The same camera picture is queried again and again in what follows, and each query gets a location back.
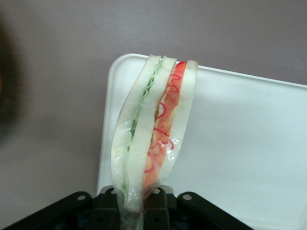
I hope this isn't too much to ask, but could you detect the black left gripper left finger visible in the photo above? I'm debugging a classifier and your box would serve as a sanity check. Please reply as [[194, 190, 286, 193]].
[[0, 187, 121, 230]]

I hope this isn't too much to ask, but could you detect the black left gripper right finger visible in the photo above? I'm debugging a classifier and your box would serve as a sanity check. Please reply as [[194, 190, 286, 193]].
[[143, 186, 256, 230]]

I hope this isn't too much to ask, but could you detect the triangle sandwich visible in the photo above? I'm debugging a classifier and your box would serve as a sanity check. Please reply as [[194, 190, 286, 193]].
[[111, 54, 199, 230]]

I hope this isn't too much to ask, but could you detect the beige plastic tray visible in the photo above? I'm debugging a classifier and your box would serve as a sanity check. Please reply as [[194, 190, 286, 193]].
[[96, 53, 307, 230]]

